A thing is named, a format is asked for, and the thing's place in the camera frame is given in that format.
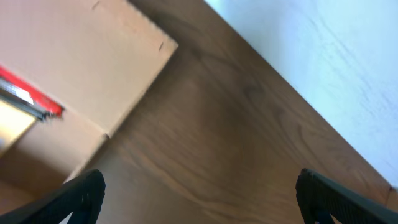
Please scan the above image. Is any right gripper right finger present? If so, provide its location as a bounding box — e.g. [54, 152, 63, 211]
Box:
[295, 169, 397, 224]

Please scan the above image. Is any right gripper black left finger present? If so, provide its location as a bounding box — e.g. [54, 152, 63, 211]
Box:
[1, 169, 106, 224]

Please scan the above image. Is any yellow sticky note pad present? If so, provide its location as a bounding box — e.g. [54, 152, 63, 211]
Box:
[0, 100, 37, 156]

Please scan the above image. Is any red black stapler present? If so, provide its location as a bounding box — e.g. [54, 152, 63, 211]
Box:
[1, 67, 64, 121]

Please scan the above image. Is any open cardboard box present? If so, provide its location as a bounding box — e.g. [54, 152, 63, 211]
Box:
[1, 1, 178, 213]

